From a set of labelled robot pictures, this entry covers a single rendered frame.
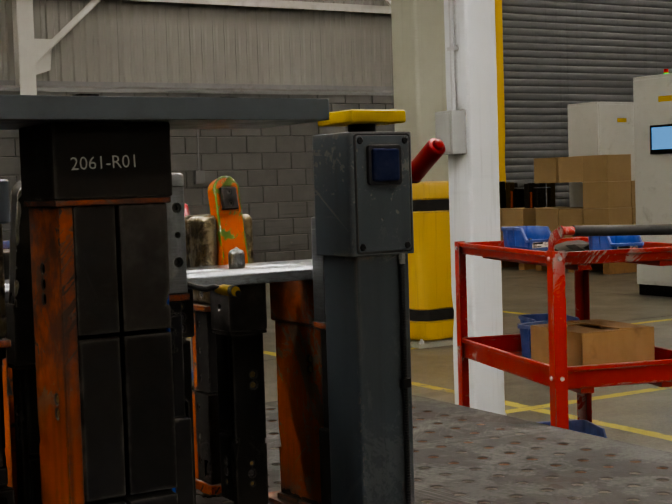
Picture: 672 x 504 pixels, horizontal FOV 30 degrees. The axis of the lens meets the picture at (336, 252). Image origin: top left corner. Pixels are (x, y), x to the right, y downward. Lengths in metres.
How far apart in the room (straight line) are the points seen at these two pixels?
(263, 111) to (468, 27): 4.27
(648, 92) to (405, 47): 3.76
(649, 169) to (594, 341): 8.37
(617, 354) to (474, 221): 1.87
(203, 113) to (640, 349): 2.64
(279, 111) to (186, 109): 0.08
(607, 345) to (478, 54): 2.11
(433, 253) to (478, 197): 3.16
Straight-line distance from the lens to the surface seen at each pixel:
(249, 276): 1.37
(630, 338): 3.52
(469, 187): 5.24
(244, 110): 1.02
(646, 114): 11.80
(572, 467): 1.76
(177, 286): 1.20
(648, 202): 11.78
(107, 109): 0.97
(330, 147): 1.14
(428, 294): 8.39
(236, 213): 1.62
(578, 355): 3.44
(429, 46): 8.52
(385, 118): 1.14
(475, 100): 5.27
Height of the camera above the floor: 1.09
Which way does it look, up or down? 3 degrees down
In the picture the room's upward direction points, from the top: 2 degrees counter-clockwise
